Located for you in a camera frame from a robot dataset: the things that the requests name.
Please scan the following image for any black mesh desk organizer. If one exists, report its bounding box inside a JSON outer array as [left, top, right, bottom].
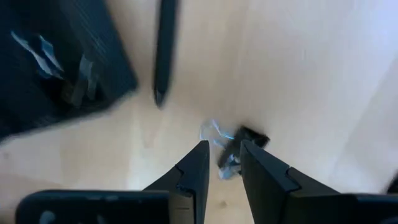
[[0, 0, 140, 142]]

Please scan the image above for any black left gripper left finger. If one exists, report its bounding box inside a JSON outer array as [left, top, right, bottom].
[[15, 139, 210, 224]]

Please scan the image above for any black pen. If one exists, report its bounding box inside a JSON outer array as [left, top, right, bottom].
[[153, 0, 180, 109]]

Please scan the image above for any small black binder clip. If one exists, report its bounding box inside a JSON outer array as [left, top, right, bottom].
[[198, 119, 271, 181]]

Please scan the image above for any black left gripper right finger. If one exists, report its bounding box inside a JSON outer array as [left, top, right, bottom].
[[239, 139, 398, 224]]

